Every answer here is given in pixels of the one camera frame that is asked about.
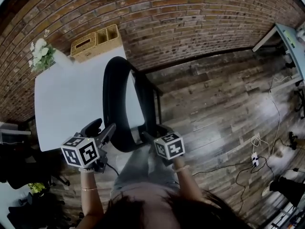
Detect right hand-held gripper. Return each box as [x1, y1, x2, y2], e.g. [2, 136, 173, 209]
[142, 124, 186, 166]

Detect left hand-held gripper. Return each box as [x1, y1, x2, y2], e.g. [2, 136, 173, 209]
[61, 118, 117, 174]

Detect person's right forearm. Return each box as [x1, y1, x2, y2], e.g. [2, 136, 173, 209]
[173, 156, 205, 198]

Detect person's left forearm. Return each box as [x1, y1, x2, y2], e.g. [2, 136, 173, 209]
[80, 168, 105, 218]

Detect black office chair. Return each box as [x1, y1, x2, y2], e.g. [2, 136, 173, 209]
[7, 192, 65, 229]
[0, 141, 71, 190]

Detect person's grey trousers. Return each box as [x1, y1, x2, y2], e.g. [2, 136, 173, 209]
[111, 143, 181, 193]

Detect white table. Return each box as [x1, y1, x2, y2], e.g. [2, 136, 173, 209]
[34, 45, 146, 152]

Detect person's pale shirt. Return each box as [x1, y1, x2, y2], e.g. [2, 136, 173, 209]
[111, 185, 182, 209]

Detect white vase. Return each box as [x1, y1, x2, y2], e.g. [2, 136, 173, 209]
[51, 50, 77, 66]

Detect wicker organiser box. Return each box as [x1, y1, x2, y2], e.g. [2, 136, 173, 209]
[70, 24, 120, 63]

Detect yellow-green bag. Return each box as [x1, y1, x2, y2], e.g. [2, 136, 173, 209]
[28, 182, 46, 193]

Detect white flower bouquet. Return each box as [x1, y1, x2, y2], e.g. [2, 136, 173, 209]
[28, 29, 57, 73]

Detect white power strip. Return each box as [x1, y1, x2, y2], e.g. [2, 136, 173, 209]
[251, 152, 260, 168]

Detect light blue desk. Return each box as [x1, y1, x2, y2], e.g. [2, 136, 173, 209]
[252, 22, 305, 87]

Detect green flat item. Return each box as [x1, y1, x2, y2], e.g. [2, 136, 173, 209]
[285, 30, 296, 49]

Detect black cable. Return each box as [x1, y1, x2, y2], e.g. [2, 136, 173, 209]
[106, 163, 119, 176]
[192, 161, 253, 177]
[234, 155, 276, 206]

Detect white cable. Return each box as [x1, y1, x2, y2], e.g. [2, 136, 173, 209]
[250, 75, 293, 157]

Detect white metal desk frame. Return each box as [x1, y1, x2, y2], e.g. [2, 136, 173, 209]
[271, 200, 305, 229]

